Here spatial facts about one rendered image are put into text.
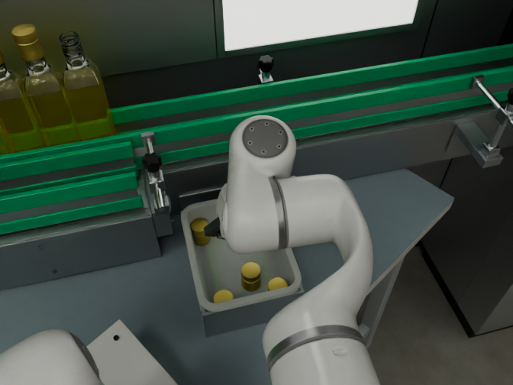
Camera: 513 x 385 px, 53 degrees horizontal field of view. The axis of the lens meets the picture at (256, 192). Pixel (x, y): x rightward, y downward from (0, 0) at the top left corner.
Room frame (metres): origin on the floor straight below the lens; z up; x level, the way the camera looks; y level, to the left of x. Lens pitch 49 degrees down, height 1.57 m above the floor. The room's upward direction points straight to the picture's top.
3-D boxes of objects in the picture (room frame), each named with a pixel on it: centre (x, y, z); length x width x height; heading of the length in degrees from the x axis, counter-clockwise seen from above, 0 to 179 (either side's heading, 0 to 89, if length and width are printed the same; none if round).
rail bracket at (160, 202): (0.58, 0.17, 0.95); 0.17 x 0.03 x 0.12; 15
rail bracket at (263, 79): (0.84, -0.01, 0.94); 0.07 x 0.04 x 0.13; 15
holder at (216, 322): (0.54, 0.04, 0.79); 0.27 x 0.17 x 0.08; 15
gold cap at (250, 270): (0.48, 0.01, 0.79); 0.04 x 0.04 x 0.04
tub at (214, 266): (0.51, 0.03, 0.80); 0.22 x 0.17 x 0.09; 15
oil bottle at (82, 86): (0.68, 0.28, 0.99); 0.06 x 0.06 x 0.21; 14
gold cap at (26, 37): (0.67, 0.34, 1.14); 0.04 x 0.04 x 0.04
